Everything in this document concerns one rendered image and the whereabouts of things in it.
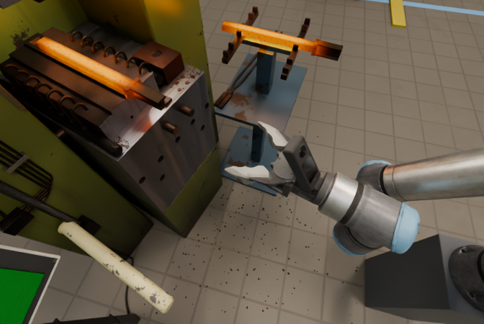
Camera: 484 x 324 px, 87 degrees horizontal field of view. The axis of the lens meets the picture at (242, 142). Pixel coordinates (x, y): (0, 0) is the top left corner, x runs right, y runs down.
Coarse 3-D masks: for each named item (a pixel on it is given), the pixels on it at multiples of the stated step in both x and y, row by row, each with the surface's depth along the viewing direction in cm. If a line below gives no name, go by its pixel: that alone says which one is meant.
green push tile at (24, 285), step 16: (0, 272) 40; (16, 272) 41; (32, 272) 43; (0, 288) 39; (16, 288) 41; (32, 288) 43; (0, 304) 39; (16, 304) 41; (0, 320) 39; (16, 320) 40
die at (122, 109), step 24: (24, 48) 76; (72, 48) 75; (96, 48) 75; (48, 72) 70; (72, 72) 70; (120, 72) 70; (144, 72) 70; (72, 96) 67; (96, 96) 65; (120, 96) 65; (96, 120) 62; (120, 120) 67
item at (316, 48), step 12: (228, 24) 92; (240, 24) 92; (252, 36) 91; (264, 36) 89; (276, 36) 89; (288, 36) 89; (300, 48) 88; (312, 48) 86; (324, 48) 86; (336, 48) 84; (336, 60) 87
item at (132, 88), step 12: (48, 48) 71; (60, 48) 71; (72, 60) 69; (84, 60) 69; (96, 72) 66; (108, 72) 66; (120, 84) 64; (132, 84) 63; (132, 96) 65; (144, 96) 62; (156, 96) 61; (156, 108) 63
